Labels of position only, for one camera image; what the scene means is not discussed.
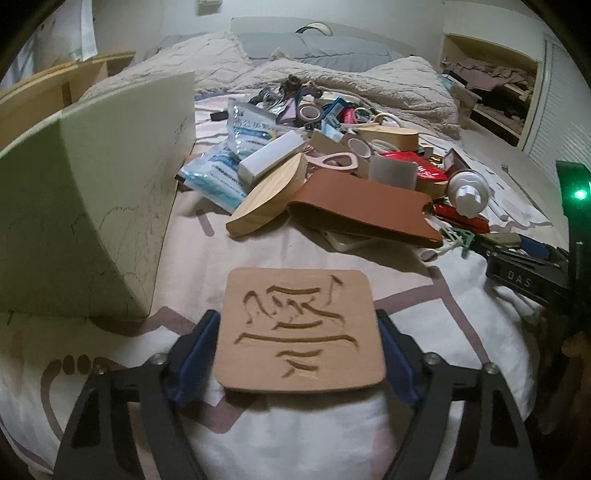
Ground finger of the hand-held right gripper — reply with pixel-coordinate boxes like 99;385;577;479
471;233;571;261

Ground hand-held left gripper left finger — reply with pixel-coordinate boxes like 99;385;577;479
54;309;222;480

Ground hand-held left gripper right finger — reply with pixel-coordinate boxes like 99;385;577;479
376;308;539;480

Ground carved wooden coaster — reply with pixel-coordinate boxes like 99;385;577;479
215;267;386;395

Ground brown leather sleeve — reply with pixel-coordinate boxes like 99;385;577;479
287;168;444;243

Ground white cardboard box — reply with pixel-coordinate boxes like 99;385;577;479
0;70;197;323

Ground translucent white square container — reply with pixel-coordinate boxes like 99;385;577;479
370;154;419;190

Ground red tool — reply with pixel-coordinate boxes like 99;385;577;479
434;203;491;234

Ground white round knob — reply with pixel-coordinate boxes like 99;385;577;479
449;170;490;217

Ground dark brown small box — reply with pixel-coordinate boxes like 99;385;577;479
443;148;472;174

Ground red packet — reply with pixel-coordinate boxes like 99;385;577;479
379;151;448;183

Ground white flat slab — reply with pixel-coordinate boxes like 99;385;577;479
323;231;430;254

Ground white louvered door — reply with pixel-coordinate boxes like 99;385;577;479
524;39;591;176

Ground boat-shaped wooden piece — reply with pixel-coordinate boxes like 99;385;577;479
225;152;308;238

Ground face mask packet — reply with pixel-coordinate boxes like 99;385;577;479
177;141;250;215
226;98;291;160

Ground heap of clothes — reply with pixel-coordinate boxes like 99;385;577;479
443;58;539;116

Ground oval wooden box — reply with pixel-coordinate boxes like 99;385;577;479
355;127;421;153

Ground wooden closet shelf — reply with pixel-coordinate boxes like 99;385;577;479
441;33;543;149

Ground white rectangular carton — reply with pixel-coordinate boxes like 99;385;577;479
238;130;309;183

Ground pink scissors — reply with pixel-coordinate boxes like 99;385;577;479
302;145;361;175

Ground brown tape roll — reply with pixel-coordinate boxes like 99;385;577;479
295;102;321;125

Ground dark figurine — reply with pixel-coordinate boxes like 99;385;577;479
281;74;324;100

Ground grey pillow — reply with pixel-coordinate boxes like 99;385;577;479
159;30;407;73

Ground wooden bedside shelf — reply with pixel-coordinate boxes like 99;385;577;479
0;51;137;153

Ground pale headboard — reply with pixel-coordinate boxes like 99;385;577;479
230;17;416;58

